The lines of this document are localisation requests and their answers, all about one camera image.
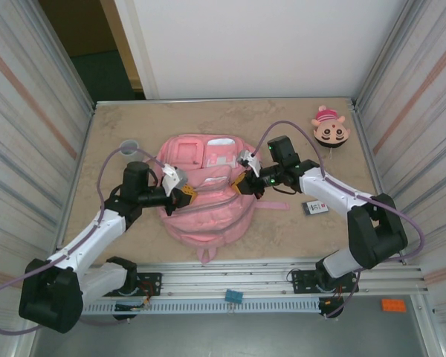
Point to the pink student backpack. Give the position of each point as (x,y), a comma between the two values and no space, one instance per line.
(208,223)

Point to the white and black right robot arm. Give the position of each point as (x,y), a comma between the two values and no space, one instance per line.
(331,186)

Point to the small black card pack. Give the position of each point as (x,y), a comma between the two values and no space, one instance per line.
(315,207)

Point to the plush doll head toy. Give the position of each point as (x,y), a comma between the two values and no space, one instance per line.
(331,130)

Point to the blue binder clip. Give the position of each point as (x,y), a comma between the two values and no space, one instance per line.
(234,296)

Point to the grey metal lower shelf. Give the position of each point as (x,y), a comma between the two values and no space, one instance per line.
(226,334)

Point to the orange toy brick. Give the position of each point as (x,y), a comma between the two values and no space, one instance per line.
(393,305)

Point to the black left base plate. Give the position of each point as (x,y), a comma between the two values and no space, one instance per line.
(150,277)

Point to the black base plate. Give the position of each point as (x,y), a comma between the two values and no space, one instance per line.
(150,277)
(301,277)

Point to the aluminium mounting rail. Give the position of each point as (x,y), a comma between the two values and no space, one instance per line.
(226,275)

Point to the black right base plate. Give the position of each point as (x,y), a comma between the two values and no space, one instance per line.
(301,277)

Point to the tan door frame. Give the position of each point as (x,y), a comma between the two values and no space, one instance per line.
(120,41)

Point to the aluminium enclosure post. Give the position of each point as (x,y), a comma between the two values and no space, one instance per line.
(59,52)
(388,52)

